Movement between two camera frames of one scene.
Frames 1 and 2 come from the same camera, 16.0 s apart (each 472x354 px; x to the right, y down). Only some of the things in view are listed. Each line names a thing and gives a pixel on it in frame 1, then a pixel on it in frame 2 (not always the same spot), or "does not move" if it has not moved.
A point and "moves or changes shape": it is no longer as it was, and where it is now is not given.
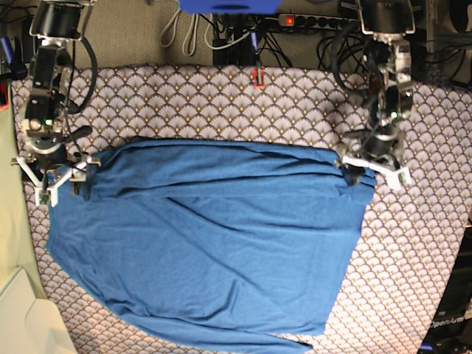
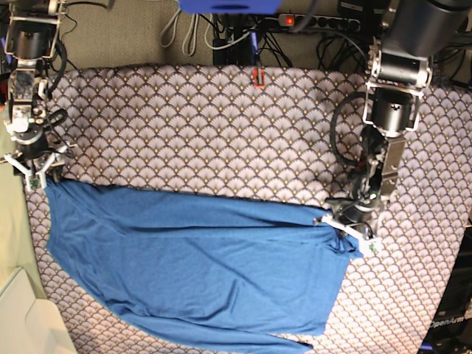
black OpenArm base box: [450, 331] does not move
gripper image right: [379, 144] → [349, 212]
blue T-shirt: [220, 246] moves or changes shape
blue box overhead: [230, 7] does not move
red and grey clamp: [259, 78] does not move
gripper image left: [50, 153] → [32, 141]
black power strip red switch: [318, 21] does not move
